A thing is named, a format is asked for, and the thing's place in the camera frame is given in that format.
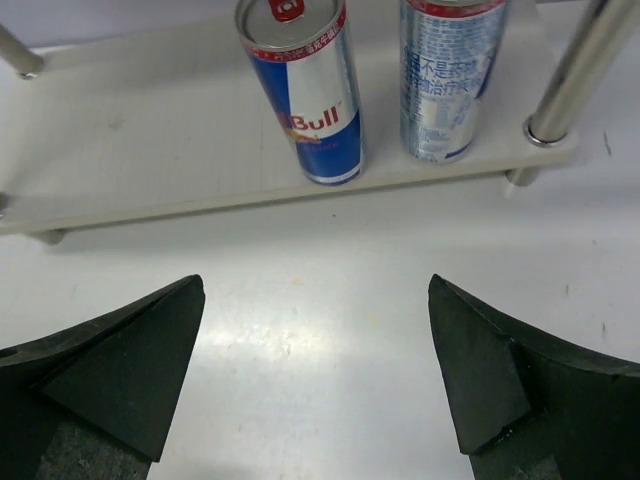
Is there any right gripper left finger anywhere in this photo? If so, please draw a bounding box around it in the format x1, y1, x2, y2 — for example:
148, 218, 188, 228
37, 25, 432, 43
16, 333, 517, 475
1, 275, 205, 479

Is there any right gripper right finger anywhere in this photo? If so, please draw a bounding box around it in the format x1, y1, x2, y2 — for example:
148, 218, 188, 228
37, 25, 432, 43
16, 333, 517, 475
428, 275, 639, 479

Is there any silver energy can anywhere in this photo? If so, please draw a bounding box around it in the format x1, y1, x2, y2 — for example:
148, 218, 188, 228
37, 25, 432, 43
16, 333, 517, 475
399, 1, 510, 165

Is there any blue red energy can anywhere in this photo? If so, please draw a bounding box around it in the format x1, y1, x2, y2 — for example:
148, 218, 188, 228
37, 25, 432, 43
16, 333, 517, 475
234, 1, 364, 186

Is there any white two-tier shelf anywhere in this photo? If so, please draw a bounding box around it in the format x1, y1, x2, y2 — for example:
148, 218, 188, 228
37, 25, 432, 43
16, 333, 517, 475
0, 0, 640, 246

